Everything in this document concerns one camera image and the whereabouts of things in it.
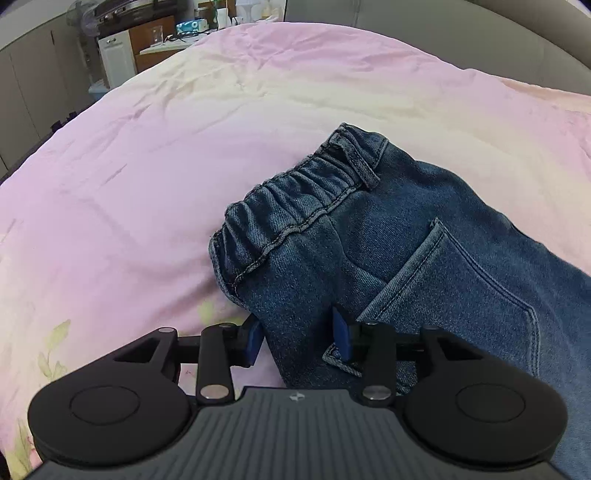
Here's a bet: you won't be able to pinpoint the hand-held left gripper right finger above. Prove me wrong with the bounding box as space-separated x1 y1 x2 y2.
323 305 481 407

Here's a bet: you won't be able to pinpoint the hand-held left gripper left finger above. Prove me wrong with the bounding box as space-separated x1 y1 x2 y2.
113 315 265 407

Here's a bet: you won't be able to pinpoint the blue denim pants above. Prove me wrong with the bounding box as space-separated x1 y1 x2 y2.
209 122 591 480

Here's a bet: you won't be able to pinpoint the pink bedspread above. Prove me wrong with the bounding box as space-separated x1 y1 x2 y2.
0 21 591 480

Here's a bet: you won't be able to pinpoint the wooden desk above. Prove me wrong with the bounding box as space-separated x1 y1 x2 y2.
129 21 206 72

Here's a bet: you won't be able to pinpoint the white cabinet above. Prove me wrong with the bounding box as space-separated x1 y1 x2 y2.
97 33 138 89

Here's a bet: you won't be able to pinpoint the beige padded headboard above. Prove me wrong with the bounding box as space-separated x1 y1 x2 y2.
283 0 591 95

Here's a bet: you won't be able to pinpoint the grey wardrobe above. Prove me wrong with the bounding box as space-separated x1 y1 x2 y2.
0 11 93 183

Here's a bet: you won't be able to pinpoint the dark maroon suitcase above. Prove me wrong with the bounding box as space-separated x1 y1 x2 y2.
93 0 177 35

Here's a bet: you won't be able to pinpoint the grey standing fan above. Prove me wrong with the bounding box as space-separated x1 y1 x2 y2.
65 0 100 88

